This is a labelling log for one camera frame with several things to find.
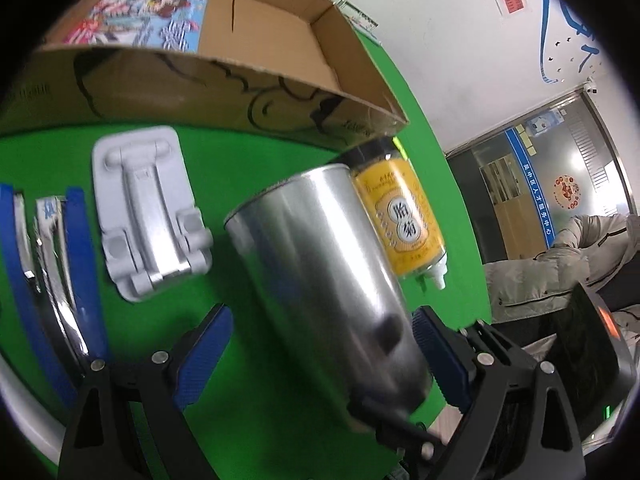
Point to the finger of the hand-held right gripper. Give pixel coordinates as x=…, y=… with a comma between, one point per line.
x=395, y=427
x=492, y=337

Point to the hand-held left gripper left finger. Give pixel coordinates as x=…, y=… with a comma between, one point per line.
x=200, y=355

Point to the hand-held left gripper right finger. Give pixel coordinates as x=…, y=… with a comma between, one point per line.
x=442, y=360

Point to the silver metal cup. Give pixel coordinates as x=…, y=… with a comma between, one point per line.
x=320, y=270

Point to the grey plastic phone holder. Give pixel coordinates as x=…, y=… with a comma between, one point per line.
x=145, y=210

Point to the yellow label bottle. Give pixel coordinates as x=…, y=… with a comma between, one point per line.
x=400, y=210

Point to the brown cardboard box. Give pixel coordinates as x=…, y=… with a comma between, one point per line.
x=150, y=90

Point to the glass door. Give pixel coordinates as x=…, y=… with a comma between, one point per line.
x=500, y=180

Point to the round red door sticker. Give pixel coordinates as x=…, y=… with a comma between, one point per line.
x=566, y=190

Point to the colourful cartoon picture book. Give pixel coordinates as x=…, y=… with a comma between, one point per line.
x=135, y=15

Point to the blue wall lettering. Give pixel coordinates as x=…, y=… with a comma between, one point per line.
x=542, y=35

